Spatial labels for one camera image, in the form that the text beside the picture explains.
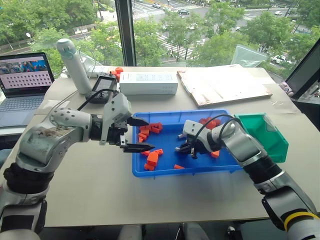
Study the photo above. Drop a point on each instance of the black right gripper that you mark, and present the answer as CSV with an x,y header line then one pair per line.
x,y
200,146

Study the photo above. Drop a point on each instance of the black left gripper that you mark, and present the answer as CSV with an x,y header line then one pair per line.
x,y
115,133

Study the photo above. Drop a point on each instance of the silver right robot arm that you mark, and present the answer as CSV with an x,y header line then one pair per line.
x,y
250,147

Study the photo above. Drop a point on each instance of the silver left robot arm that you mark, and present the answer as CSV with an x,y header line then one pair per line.
x,y
50,140

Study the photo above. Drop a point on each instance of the blue plastic bin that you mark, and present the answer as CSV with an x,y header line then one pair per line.
x,y
170,140

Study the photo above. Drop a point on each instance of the green plastic bin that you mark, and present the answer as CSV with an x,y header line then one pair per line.
x,y
260,132

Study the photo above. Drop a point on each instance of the large orange plastic block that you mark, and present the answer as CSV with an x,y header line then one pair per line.
x,y
152,158

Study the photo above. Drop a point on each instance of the white cardboard box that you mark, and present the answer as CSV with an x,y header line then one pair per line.
x,y
148,83

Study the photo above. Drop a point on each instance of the black handheld controller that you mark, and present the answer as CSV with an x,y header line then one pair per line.
x,y
101,86

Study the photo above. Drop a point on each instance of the orange plastic blocks pile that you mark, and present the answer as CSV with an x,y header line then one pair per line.
x,y
117,72

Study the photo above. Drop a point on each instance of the flat brown cardboard sheet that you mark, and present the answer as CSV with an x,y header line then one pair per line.
x,y
222,86

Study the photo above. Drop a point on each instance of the white power strip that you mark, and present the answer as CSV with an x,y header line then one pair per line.
x,y
96,71

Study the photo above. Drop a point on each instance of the clear plastic sheet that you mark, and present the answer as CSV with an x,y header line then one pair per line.
x,y
247,56

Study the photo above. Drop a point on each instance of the grey laptop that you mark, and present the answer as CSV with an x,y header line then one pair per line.
x,y
22,87

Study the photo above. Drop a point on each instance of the black monitor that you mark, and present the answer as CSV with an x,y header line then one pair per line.
x,y
303,72

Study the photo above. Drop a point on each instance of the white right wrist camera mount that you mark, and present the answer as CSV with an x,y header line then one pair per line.
x,y
193,127

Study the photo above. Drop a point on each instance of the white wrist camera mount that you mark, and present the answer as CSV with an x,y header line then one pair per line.
x,y
193,127
117,106

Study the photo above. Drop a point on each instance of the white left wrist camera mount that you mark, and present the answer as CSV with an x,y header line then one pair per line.
x,y
117,106

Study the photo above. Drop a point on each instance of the black window frame post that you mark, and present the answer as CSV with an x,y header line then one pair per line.
x,y
126,32

